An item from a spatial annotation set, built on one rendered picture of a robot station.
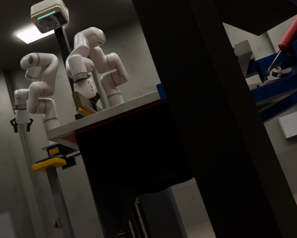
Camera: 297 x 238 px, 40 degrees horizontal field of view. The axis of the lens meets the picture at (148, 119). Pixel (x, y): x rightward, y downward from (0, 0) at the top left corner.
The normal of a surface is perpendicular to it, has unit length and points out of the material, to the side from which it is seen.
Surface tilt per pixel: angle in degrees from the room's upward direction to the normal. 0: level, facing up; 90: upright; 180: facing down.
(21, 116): 112
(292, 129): 90
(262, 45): 90
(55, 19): 154
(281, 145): 90
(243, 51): 90
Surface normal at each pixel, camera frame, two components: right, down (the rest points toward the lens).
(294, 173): -0.20, -0.17
